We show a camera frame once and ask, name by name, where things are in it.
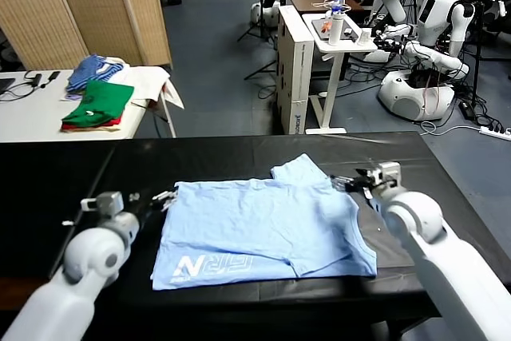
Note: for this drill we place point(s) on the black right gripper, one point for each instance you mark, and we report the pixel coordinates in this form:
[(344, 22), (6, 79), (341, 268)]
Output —
[(363, 187)]

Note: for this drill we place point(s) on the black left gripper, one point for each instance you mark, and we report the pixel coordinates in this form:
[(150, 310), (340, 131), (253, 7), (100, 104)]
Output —
[(149, 209)]

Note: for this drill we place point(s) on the light blue t-shirt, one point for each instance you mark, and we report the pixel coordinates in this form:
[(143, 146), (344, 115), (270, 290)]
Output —
[(259, 229)]

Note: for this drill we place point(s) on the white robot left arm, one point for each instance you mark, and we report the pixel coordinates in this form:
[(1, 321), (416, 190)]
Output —
[(76, 269)]

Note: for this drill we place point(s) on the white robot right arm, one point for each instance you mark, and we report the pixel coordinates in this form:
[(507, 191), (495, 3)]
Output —
[(447, 257)]

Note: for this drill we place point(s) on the small white robot base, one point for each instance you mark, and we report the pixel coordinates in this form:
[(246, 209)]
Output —
[(263, 14)]

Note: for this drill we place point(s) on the black table cover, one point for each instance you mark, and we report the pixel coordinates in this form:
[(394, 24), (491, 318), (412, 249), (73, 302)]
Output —
[(100, 173)]

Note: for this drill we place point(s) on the folded red shirt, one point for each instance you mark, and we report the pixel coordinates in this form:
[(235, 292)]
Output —
[(114, 120)]

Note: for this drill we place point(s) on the white humanoid robot with base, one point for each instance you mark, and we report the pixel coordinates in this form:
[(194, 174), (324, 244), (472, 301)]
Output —
[(415, 96)]

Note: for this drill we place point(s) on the white standing desk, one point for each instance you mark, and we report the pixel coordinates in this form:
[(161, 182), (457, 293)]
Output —
[(339, 69)]

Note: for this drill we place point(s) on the tall white cardboard box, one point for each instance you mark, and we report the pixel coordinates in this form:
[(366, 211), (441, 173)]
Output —
[(297, 77)]

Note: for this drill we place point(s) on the folded green shirt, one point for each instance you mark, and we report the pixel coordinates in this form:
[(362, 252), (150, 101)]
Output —
[(104, 100)]

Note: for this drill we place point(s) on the white cloth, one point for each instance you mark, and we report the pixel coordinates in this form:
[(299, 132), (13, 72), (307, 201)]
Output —
[(143, 80)]

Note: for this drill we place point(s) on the purple card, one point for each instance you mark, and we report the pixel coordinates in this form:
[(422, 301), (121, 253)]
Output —
[(72, 96)]

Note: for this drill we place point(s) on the small white cup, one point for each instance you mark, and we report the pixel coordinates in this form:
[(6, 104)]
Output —
[(364, 36)]

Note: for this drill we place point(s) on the white cylinder flask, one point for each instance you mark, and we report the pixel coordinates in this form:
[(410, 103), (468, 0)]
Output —
[(335, 30)]

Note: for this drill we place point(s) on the blue striped shirt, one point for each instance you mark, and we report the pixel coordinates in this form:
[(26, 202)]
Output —
[(85, 70)]

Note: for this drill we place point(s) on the white power strip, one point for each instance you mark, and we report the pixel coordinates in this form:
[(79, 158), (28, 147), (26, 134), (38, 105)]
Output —
[(495, 131)]

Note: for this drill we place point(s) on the white side table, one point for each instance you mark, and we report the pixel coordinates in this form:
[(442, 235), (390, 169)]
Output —
[(28, 117)]

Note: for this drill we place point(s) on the clear water bottle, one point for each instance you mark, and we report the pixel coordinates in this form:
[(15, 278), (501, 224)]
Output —
[(337, 6)]

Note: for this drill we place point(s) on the black tripod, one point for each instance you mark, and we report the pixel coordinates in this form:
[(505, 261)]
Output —
[(261, 17)]

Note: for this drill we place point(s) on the black light stand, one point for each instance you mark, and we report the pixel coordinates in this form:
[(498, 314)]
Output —
[(476, 53)]

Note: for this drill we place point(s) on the bamboo folding screen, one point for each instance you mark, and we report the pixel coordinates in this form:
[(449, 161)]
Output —
[(80, 5)]

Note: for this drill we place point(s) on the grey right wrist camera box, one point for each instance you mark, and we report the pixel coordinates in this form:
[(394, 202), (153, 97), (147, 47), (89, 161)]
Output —
[(388, 175)]

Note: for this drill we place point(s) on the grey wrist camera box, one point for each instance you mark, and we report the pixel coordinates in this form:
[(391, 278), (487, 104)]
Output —
[(105, 202), (388, 175)]

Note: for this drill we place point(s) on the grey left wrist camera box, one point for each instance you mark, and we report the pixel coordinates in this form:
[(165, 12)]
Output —
[(105, 202)]

